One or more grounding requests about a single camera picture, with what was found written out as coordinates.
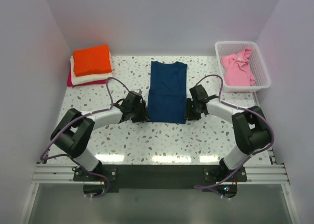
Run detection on folded cream t-shirt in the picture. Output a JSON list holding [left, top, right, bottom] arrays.
[[69, 57, 112, 85]]

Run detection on white plastic mesh basket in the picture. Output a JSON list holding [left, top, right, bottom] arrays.
[[215, 41, 271, 92]]

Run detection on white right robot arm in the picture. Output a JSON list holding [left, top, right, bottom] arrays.
[[184, 85, 273, 181]]

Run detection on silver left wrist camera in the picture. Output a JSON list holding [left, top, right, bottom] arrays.
[[136, 89, 142, 96]]

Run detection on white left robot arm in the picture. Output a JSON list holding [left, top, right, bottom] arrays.
[[51, 91, 149, 181]]

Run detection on pink polo shirt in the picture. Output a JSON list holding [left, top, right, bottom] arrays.
[[220, 48, 256, 86]]

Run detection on folded magenta t-shirt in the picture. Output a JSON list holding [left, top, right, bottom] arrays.
[[67, 74, 106, 87]]

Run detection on folded orange t-shirt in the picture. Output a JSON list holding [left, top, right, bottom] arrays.
[[73, 45, 112, 77]]

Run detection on navy blue printed t-shirt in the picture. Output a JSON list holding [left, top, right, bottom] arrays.
[[147, 61, 187, 124]]

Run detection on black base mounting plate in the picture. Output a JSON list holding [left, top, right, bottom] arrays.
[[73, 164, 247, 197]]

